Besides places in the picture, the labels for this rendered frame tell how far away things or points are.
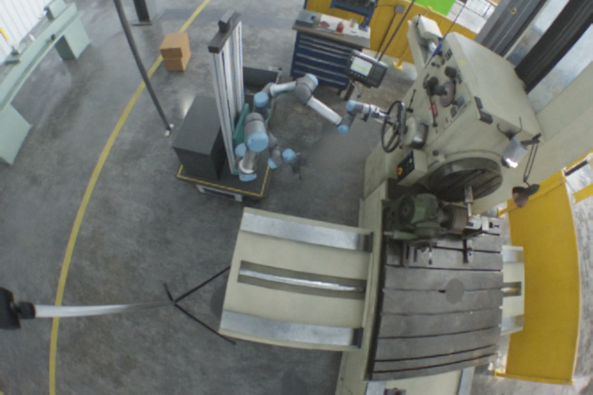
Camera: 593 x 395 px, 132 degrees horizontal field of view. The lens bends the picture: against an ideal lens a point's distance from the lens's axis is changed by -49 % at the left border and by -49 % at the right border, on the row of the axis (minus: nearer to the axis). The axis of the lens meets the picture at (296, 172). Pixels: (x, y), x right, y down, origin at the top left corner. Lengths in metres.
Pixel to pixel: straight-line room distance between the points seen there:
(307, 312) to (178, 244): 1.47
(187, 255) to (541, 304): 4.15
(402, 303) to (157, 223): 2.37
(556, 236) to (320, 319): 2.98
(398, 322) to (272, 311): 0.85
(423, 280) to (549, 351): 2.42
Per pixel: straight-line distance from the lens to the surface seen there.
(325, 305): 1.91
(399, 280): 1.78
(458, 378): 2.89
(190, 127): 2.17
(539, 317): 3.84
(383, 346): 1.78
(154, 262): 2.79
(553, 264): 3.73
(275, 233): 1.86
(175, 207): 2.82
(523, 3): 2.51
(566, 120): 1.85
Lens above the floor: 2.55
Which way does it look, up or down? 64 degrees down
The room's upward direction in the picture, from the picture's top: 17 degrees clockwise
